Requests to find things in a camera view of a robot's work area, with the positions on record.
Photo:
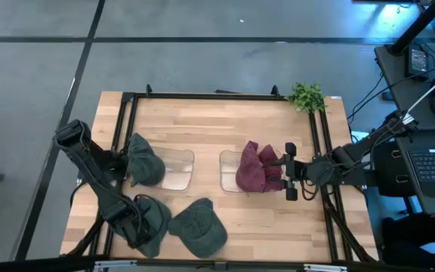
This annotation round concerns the black aluminium table frame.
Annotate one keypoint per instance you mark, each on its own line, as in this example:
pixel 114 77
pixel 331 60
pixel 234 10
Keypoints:
pixel 202 95

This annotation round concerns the maroon cap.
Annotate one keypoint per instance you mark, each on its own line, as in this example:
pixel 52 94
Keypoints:
pixel 272 174
pixel 249 170

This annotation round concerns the black power adapter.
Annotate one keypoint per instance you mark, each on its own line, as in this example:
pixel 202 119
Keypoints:
pixel 417 60

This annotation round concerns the small green plant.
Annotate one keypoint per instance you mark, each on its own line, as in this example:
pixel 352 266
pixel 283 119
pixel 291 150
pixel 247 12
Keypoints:
pixel 306 97

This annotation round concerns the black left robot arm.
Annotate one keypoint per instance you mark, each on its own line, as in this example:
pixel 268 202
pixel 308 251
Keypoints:
pixel 89 162

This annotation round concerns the black pole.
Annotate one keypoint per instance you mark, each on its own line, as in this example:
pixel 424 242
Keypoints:
pixel 417 26

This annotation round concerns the dark green cap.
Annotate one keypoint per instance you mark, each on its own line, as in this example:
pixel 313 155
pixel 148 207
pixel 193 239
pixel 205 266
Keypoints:
pixel 161 219
pixel 198 230
pixel 145 166

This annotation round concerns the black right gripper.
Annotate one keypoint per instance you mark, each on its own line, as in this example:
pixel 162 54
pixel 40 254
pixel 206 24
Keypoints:
pixel 297 170

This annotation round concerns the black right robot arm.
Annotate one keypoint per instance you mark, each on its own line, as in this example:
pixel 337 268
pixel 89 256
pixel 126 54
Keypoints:
pixel 353 151

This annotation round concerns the person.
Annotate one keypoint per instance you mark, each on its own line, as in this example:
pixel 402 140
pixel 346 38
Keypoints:
pixel 417 242

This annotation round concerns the clear plastic bin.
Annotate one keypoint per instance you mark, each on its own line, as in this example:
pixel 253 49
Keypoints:
pixel 227 170
pixel 179 170

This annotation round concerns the black crossbar with silver brackets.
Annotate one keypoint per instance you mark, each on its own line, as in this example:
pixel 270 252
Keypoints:
pixel 202 265

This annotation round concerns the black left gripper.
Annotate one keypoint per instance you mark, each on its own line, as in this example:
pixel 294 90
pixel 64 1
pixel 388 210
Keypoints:
pixel 128 226

